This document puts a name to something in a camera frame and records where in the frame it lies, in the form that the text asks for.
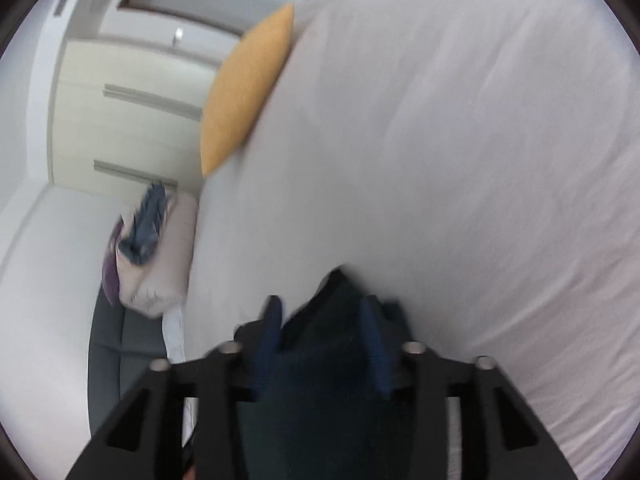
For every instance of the dark green sweater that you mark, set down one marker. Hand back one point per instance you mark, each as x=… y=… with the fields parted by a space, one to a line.
x=325 y=385

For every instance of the white quilt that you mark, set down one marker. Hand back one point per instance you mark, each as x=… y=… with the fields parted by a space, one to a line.
x=175 y=340

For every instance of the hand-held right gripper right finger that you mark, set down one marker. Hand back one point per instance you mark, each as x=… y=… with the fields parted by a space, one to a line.
x=376 y=347

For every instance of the bed with white sheet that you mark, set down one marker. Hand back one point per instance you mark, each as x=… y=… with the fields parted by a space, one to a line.
x=450 y=185

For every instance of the purple pillow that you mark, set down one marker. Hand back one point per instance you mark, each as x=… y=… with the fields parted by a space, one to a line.
x=112 y=270

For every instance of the blue-grey cloth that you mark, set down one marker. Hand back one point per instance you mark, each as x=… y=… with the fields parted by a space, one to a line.
x=147 y=230

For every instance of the cream wardrobe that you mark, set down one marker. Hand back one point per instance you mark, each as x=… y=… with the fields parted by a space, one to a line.
x=125 y=135

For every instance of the folded beige duvet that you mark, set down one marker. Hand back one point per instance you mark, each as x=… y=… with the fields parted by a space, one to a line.
x=167 y=270

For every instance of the dark grey headboard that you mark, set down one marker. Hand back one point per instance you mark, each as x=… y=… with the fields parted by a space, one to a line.
x=125 y=355

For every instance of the yellow pillow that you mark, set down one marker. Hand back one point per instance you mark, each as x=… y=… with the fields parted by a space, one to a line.
x=245 y=90

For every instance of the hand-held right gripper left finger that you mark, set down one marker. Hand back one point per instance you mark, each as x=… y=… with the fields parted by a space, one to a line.
x=265 y=345

